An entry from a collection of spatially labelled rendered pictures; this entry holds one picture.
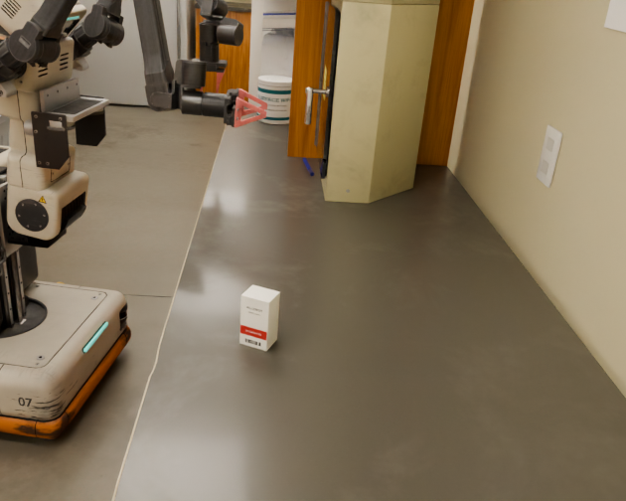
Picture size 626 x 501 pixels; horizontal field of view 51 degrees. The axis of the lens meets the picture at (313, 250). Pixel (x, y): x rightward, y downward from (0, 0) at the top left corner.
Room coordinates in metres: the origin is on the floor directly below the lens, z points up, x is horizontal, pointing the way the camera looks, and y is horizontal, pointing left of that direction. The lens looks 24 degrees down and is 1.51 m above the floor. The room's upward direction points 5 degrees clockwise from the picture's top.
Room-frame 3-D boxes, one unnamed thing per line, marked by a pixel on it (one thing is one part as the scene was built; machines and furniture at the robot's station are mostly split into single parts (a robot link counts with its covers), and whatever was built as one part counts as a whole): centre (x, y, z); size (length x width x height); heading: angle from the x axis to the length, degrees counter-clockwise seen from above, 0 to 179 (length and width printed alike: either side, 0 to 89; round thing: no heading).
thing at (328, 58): (1.70, 0.00, 1.19); 0.30 x 0.01 x 0.40; 4
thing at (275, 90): (2.34, 0.18, 1.02); 0.13 x 0.13 x 0.15
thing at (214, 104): (1.58, 0.26, 1.15); 0.10 x 0.07 x 0.07; 4
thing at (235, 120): (1.55, 0.18, 1.15); 0.09 x 0.07 x 0.07; 94
